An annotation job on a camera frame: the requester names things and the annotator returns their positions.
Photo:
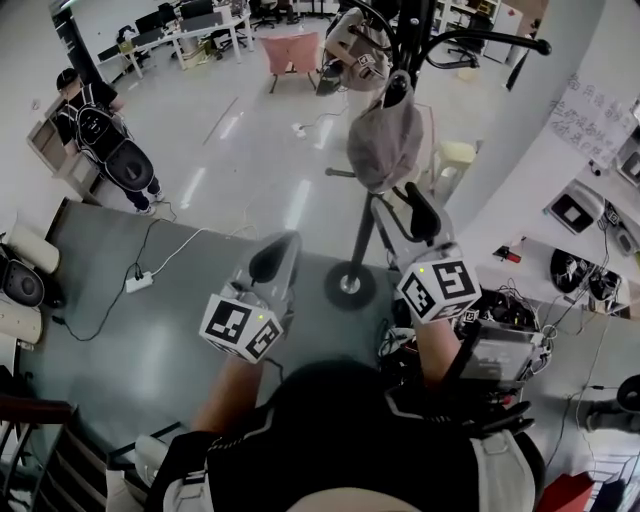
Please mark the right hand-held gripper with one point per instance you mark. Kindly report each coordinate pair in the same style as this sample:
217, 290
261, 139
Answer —
435, 285

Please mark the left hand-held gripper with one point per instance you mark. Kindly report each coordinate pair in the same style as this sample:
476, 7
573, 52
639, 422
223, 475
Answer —
272, 295

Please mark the black coat rack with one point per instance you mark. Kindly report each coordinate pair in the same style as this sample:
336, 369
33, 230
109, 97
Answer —
362, 235

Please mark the grey cap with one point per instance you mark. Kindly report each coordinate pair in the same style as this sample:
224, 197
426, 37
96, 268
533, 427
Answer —
382, 145

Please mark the person's right forearm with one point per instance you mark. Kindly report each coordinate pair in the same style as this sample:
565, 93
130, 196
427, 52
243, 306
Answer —
437, 350

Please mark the person's left forearm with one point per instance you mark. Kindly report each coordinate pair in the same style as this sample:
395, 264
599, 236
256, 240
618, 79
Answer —
225, 395

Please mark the white equipment shelf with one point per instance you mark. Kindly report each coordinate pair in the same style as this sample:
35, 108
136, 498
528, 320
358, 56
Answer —
540, 250

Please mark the white power strip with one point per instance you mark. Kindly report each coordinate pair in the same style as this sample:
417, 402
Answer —
140, 283

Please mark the beige plastic stool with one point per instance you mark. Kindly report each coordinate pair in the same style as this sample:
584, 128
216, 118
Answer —
457, 152

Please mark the person's black-clothed torso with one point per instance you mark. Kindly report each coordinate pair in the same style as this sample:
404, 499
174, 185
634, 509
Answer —
340, 440

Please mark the gray chair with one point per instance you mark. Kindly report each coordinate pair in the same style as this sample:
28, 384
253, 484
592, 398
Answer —
150, 450

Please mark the handwritten paper sign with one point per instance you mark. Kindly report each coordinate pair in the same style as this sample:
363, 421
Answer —
590, 120

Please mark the cream cushion roll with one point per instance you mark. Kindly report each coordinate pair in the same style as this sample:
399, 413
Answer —
20, 320
35, 245

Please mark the pink armchair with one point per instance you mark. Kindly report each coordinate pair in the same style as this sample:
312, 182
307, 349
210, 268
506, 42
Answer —
290, 50

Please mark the red chair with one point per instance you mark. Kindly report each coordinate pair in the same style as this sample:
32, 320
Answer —
570, 492

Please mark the white office desk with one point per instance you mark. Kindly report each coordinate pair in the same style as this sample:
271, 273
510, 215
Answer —
200, 32

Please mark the wooden cabinet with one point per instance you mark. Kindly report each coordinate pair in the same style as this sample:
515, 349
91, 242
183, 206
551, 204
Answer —
45, 145

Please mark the dark wooden shelf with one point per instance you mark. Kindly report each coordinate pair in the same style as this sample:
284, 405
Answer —
40, 465

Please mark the black pillar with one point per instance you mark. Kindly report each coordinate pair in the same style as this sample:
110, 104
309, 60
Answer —
75, 40

